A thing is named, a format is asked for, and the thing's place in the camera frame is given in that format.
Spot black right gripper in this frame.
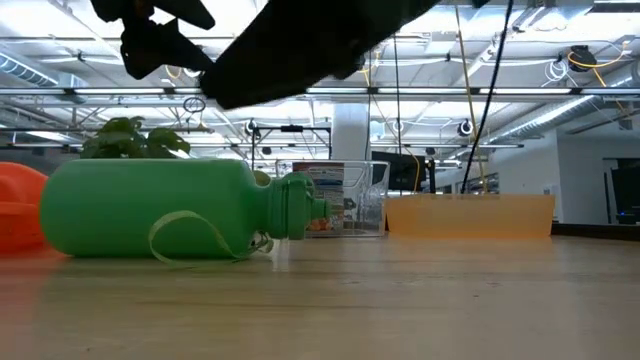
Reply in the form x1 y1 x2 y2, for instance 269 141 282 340
198 0 442 111

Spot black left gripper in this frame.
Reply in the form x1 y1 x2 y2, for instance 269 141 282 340
89 0 217 81

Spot clear plastic bin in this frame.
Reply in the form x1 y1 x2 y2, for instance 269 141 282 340
274 159 392 239

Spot green plastic bottle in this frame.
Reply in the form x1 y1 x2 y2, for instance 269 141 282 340
38 158 333 265

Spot orange plastic bottle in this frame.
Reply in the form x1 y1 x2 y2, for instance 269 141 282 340
0 160 50 254

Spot orange translucent tray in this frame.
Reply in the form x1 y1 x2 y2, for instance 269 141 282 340
384 193 557 241

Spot white building column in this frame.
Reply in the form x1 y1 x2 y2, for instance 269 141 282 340
331 102 372 162

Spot potted green plant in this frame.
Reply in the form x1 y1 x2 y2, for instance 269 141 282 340
78 115 192 161

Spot black monitor screen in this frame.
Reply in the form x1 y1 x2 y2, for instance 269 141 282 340
370 150 428 193

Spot black metal stand frame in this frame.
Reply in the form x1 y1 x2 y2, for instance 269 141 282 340
251 124 333 164

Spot black hanging cable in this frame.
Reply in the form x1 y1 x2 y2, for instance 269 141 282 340
390 33 404 197

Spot yellow hanging cable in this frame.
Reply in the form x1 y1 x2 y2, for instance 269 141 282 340
453 3 489 197

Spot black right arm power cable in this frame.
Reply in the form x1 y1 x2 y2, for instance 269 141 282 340
458 0 516 195

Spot silver ventilation duct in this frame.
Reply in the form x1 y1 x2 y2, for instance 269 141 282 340
492 94 609 147

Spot black aluminium frame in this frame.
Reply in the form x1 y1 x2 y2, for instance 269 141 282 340
549 222 640 242

